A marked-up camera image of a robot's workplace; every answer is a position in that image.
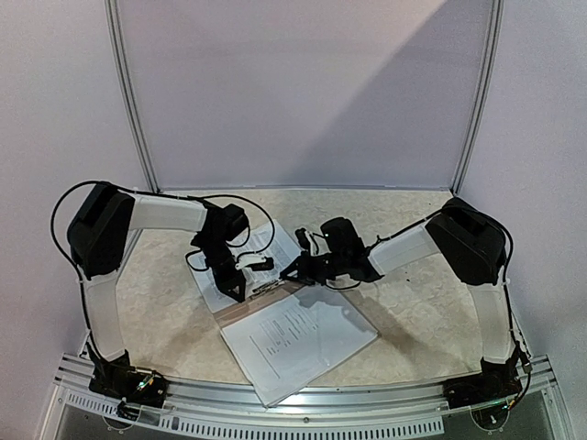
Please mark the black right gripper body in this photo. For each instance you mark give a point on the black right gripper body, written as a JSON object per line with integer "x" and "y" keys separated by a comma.
{"x": 310, "y": 264}

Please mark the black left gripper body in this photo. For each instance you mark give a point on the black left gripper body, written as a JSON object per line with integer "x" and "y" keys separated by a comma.
{"x": 213, "y": 256}

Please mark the pink paper folder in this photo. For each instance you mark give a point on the pink paper folder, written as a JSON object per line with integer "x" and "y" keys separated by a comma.
{"x": 240, "y": 310}

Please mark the white paper stack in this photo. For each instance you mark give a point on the white paper stack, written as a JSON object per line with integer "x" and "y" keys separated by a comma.
{"x": 282, "y": 250}

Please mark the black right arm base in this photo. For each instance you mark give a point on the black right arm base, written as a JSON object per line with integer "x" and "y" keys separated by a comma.
{"x": 494, "y": 383}

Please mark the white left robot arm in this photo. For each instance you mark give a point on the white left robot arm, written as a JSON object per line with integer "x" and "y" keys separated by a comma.
{"x": 212, "y": 226}

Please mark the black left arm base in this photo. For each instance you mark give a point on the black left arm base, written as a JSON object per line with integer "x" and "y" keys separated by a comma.
{"x": 129, "y": 384}

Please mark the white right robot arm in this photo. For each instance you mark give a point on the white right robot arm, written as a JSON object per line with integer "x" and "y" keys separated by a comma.
{"x": 474, "y": 247}

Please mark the metal folder clip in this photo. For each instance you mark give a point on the metal folder clip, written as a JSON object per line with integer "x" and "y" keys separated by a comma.
{"x": 266, "y": 287}

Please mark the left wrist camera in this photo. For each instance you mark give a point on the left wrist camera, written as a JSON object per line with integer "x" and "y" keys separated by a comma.
{"x": 255, "y": 262}

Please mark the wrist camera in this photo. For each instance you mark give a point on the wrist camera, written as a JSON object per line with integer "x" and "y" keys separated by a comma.
{"x": 255, "y": 262}
{"x": 307, "y": 241}

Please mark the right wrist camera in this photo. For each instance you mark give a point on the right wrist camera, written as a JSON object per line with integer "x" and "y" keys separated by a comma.
{"x": 307, "y": 241}

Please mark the aluminium front rail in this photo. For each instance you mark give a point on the aluminium front rail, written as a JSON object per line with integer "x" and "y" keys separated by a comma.
{"x": 209, "y": 410}

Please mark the aluminium frame right post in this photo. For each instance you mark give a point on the aluminium frame right post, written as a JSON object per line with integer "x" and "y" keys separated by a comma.
{"x": 481, "y": 94}

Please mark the aluminium frame post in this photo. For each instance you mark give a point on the aluminium frame post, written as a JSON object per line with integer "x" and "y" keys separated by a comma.
{"x": 114, "y": 22}
{"x": 481, "y": 94}

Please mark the aluminium frame left post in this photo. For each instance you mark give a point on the aluminium frame left post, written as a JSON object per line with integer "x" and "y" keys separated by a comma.
{"x": 114, "y": 22}

